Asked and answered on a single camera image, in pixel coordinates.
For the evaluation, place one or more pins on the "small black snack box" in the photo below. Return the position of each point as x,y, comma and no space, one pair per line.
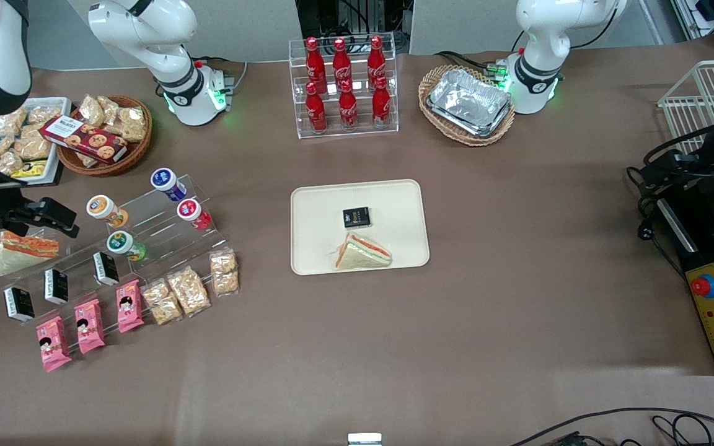
356,217

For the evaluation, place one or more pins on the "yellow snack pack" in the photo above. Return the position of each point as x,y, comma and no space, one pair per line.
30,168

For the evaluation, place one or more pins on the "blue lid gum can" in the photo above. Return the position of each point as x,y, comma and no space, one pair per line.
168,184

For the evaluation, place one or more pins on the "clear acrylic snack stand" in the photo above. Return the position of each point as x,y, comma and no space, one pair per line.
78,260

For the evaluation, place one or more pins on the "red lid gum can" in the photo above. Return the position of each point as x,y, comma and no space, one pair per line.
194,214

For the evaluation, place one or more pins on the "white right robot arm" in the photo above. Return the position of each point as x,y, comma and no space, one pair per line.
146,31

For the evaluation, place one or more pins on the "black and white carton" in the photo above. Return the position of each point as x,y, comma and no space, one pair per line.
56,285
105,268
18,303

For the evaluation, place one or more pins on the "clear cracker pack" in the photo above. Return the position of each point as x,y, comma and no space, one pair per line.
162,301
188,291
224,271

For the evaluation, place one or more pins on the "clear acrylic gum stand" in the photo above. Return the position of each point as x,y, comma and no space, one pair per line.
165,241

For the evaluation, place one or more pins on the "pink snack pack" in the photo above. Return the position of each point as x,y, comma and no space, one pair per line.
53,344
90,326
129,306

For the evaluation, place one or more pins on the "aluminium foil tray stack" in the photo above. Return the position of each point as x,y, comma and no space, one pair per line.
468,102

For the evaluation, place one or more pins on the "red cola bottle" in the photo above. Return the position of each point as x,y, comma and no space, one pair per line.
314,59
381,105
348,108
376,59
341,62
315,111

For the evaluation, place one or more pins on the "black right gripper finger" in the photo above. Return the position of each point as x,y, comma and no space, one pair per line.
47,227
59,217

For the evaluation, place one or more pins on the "red cookie box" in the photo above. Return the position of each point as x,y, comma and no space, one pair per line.
84,139

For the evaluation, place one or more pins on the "beige plastic tray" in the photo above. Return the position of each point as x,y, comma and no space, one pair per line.
394,210

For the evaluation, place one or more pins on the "wrapped triangle sandwich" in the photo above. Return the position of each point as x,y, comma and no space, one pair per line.
22,257
362,254

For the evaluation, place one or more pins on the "red emergency stop button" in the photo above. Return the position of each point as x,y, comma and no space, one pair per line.
704,285

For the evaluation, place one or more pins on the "black machine housing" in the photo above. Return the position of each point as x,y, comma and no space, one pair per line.
698,248

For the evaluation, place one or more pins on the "green lid gum can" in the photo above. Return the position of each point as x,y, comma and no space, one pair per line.
125,245

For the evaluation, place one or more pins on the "round wicker snack basket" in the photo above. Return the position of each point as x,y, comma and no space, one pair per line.
137,152

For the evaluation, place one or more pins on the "white rectangular snack tray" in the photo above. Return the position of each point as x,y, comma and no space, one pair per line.
56,148

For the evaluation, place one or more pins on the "oval wicker foil basket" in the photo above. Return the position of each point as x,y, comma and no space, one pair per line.
434,77

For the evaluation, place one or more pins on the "orange lid gum can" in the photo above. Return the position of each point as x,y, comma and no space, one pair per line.
106,210

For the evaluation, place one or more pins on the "clear acrylic bottle rack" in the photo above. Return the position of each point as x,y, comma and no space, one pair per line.
298,118

